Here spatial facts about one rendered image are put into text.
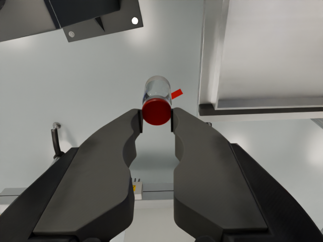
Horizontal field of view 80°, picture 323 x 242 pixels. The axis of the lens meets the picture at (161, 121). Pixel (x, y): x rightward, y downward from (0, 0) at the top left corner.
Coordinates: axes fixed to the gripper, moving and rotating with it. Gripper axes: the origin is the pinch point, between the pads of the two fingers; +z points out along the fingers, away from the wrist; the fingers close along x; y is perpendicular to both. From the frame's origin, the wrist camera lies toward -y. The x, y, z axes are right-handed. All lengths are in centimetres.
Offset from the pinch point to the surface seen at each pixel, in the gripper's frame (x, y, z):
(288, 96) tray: 25.8, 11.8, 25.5
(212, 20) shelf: 8.9, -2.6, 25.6
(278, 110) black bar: 23.6, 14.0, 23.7
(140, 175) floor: -24, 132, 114
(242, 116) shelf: 17.4, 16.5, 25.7
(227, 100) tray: 13.4, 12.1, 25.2
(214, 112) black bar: 10.6, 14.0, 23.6
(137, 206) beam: -17, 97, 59
